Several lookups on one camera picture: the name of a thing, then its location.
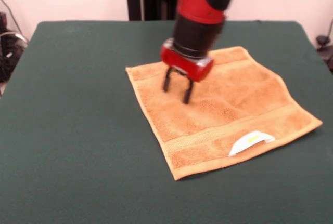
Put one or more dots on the grey chair base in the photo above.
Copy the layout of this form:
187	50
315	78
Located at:
323	39

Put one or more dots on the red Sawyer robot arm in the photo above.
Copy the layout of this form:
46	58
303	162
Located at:
200	13

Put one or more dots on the tan terry towel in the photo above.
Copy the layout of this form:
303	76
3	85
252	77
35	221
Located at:
221	120

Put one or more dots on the dark green table cloth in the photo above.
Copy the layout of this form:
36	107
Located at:
78	130

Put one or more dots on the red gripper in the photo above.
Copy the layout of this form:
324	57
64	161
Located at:
186	65

